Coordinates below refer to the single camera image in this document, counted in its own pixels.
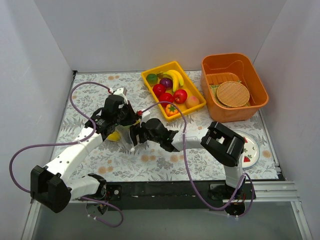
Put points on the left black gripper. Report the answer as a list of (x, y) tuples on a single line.
[(125, 114)]

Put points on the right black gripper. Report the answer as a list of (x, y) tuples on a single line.
[(136, 132)]

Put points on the clear zip top bag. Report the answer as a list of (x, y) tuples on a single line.
[(126, 139)]

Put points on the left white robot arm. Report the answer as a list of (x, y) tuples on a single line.
[(52, 186)]

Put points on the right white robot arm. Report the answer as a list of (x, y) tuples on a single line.
[(224, 144)]

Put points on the yellow fake lemon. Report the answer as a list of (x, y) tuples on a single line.
[(114, 137)]

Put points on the orange fake persimmon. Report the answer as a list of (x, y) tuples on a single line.
[(171, 110)]

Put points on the red fake apple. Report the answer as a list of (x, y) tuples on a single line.
[(180, 96)]

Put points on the fake peach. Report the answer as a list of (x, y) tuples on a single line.
[(192, 101)]

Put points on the purple fake onion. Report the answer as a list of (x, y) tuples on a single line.
[(167, 83)]

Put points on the green orange fake fruit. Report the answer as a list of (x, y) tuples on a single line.
[(152, 79)]

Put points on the yellow plastic tray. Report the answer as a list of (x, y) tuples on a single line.
[(188, 86)]

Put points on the yellow banana bunch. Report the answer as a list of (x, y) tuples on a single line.
[(176, 77)]

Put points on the round woven bamboo tray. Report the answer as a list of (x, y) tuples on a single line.
[(232, 94)]

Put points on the orange plastic tub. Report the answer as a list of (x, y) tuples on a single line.
[(232, 88)]

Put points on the watermelon pattern plate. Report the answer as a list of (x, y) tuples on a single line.
[(251, 151)]

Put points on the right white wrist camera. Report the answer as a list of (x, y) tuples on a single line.
[(144, 115)]

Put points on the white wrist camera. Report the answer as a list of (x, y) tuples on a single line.
[(122, 91), (144, 115)]

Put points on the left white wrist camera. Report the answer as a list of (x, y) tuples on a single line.
[(122, 91)]

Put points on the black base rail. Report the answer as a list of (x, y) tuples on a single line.
[(180, 195)]

